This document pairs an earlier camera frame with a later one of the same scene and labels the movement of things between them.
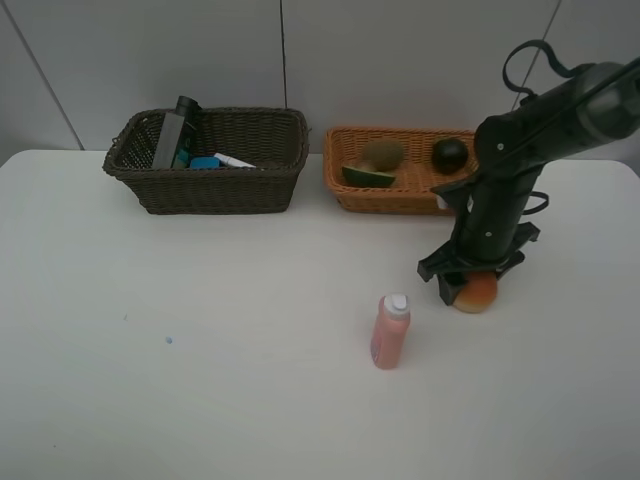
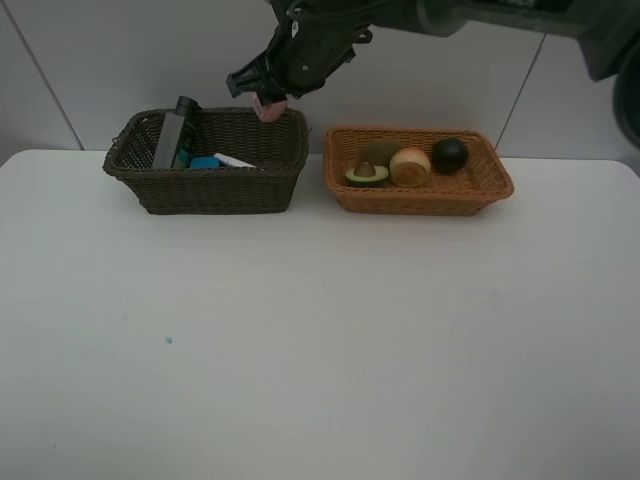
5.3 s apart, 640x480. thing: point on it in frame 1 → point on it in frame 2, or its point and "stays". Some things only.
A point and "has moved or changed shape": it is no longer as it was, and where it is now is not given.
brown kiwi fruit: x=383 y=155 stays
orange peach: x=478 y=293 → x=410 y=167
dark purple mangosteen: x=449 y=156 stays
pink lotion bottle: x=392 y=321 → x=271 y=112
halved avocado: x=364 y=178 has moved or changed shape
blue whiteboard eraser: x=204 y=163 stays
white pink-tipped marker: x=234 y=161 stays
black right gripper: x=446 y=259 → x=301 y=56
